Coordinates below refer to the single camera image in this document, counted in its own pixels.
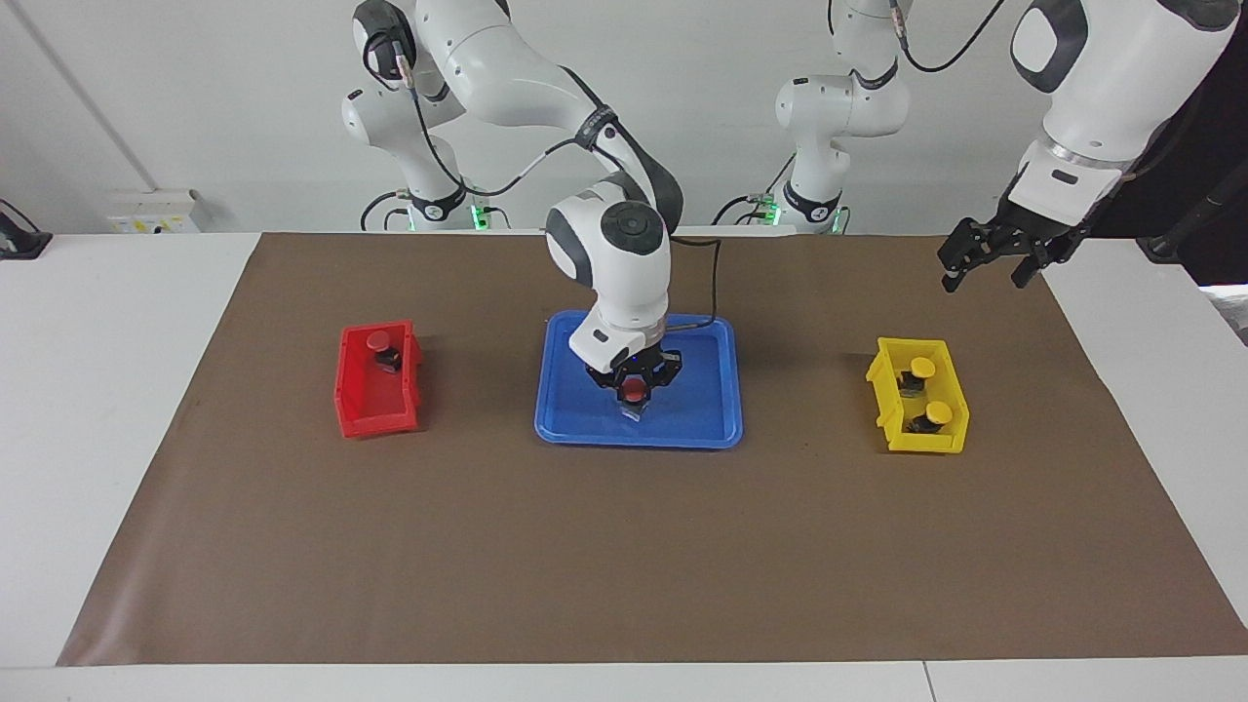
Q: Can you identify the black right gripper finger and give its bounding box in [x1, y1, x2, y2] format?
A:
[644, 352, 684, 400]
[584, 362, 626, 404]

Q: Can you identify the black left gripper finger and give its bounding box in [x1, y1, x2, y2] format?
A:
[1011, 238, 1079, 292]
[937, 218, 1011, 294]

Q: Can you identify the blue plastic tray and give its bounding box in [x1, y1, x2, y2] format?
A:
[534, 310, 744, 449]

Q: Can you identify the black stand pole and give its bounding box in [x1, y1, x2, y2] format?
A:
[1136, 166, 1248, 264]

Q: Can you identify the brown table mat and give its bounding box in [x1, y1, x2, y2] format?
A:
[57, 231, 1248, 667]

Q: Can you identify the black background panel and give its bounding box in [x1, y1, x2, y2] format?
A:
[1092, 58, 1248, 286]

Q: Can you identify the grey object at table edge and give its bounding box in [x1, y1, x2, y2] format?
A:
[1209, 285, 1248, 348]

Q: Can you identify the yellow plastic bin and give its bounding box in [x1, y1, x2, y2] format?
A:
[866, 337, 971, 455]

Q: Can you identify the red plastic bin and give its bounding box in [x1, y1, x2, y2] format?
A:
[334, 321, 423, 440]

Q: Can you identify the black device at table edge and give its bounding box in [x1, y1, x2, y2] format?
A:
[0, 199, 53, 261]

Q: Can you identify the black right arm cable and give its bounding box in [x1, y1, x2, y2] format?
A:
[363, 29, 724, 328]

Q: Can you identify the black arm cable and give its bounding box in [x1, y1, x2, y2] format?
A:
[829, 0, 1007, 75]
[363, 29, 724, 328]

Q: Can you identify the black left base cable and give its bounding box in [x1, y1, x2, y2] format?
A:
[712, 156, 797, 228]

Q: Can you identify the black base cable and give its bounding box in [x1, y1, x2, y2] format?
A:
[712, 156, 797, 228]
[360, 190, 411, 233]

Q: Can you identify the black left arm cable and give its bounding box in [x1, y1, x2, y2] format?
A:
[829, 0, 1007, 75]

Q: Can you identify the black right base cable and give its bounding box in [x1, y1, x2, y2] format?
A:
[360, 190, 411, 233]

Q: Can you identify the white wall socket box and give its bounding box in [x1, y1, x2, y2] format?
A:
[107, 189, 202, 236]

